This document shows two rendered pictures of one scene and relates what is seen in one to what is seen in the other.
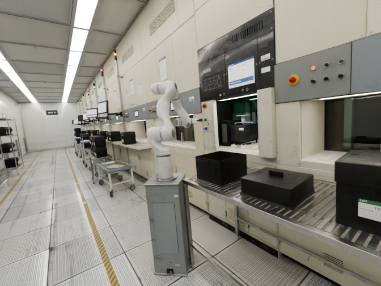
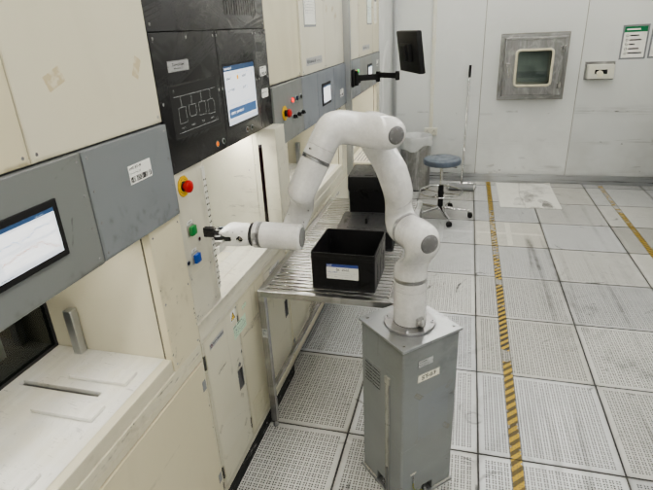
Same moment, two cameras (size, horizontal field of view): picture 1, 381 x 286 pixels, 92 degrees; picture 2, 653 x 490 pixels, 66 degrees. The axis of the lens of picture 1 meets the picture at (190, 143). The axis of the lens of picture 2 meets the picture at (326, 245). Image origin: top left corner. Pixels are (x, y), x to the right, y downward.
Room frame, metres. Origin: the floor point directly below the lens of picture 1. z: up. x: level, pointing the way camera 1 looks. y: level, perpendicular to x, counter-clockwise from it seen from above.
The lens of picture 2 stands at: (2.72, 1.29, 1.79)
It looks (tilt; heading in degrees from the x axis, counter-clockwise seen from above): 23 degrees down; 231
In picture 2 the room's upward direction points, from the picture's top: 3 degrees counter-clockwise
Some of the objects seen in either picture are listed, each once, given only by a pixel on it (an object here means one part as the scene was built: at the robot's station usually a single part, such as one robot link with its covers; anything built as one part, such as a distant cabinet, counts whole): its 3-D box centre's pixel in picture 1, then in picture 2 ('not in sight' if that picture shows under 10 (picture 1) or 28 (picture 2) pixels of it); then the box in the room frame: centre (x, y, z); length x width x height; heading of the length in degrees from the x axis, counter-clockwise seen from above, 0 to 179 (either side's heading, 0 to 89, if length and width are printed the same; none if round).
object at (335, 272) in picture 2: (220, 166); (349, 259); (1.37, -0.21, 0.85); 0.28 x 0.28 x 0.17; 34
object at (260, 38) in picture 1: (258, 135); (154, 240); (2.02, -0.75, 0.98); 0.95 x 0.88 x 1.95; 125
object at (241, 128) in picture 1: (244, 129); not in sight; (2.03, -0.60, 1.06); 0.24 x 0.20 x 0.32; 35
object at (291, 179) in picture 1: (276, 181); (366, 227); (1.01, -0.47, 0.83); 0.29 x 0.29 x 0.13; 38
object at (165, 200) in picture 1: (170, 221); (407, 402); (1.47, 0.22, 0.38); 0.28 x 0.28 x 0.76; 80
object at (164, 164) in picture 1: (164, 167); (409, 300); (1.47, 0.22, 0.85); 0.19 x 0.19 x 0.18
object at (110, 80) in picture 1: (123, 114); not in sight; (5.35, 1.82, 1.50); 1.52 x 0.99 x 3.00; 35
